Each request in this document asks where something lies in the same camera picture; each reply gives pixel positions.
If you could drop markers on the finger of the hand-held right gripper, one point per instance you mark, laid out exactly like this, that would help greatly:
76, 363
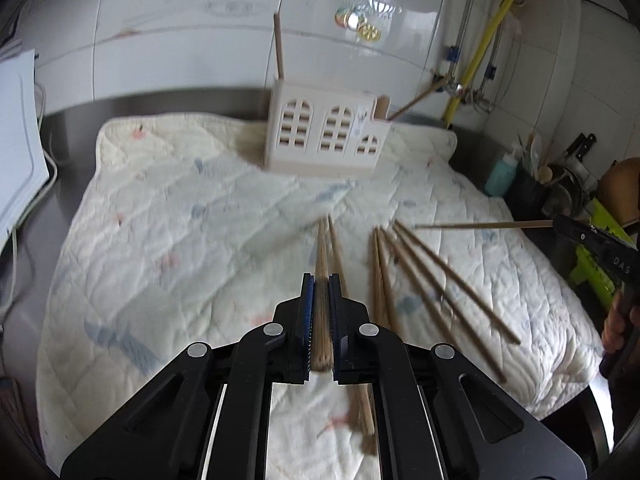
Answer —
567, 227

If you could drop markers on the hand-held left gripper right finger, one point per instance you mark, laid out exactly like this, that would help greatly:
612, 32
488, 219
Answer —
336, 310

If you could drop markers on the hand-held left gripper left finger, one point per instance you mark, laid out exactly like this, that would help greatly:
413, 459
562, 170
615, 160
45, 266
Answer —
307, 310

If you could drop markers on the white house-shaped utensil holder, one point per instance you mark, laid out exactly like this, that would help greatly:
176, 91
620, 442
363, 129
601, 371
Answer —
320, 135

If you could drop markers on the person's right hand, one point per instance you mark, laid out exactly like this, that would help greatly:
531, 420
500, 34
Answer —
612, 330

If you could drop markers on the green plastic rack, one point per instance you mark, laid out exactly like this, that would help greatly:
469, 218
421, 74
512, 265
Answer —
592, 270

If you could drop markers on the metal pan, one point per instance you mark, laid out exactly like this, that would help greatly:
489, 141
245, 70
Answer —
565, 197

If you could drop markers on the black utensil pot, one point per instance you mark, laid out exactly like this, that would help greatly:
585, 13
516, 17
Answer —
527, 195

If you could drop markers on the wooden spoon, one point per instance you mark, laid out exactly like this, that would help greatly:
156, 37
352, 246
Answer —
545, 174

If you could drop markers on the wooden cutting board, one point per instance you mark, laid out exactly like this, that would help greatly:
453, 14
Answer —
620, 190

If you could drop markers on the teal pump bottle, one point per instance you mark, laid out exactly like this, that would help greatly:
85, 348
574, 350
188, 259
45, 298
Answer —
500, 177

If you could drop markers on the pale spatula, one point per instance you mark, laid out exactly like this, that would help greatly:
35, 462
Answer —
535, 150

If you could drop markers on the cream quilted mat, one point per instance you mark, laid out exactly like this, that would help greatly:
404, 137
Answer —
200, 260

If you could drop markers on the blue pipe clip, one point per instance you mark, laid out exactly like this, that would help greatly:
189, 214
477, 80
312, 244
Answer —
492, 72
453, 53

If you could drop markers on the metal pipe valve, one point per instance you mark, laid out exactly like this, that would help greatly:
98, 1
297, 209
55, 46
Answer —
457, 89

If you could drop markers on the white microwave oven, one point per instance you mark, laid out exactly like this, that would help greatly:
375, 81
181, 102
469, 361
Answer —
17, 150

